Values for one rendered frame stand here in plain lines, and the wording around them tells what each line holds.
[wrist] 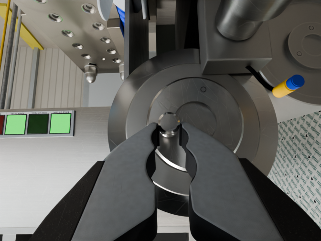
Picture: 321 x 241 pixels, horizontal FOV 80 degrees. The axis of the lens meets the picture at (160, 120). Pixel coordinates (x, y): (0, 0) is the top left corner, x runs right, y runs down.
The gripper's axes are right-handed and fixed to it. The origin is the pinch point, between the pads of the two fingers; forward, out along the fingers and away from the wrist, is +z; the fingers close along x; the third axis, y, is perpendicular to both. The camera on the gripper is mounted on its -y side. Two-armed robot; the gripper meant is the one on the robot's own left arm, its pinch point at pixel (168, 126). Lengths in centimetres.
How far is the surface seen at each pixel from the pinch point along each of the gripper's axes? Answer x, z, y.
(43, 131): -32.1, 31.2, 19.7
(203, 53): 3.0, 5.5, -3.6
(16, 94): -164, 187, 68
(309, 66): 13.1, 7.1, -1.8
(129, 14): -3.8, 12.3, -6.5
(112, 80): -61, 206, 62
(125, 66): -4.0, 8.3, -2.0
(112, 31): -9.6, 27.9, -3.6
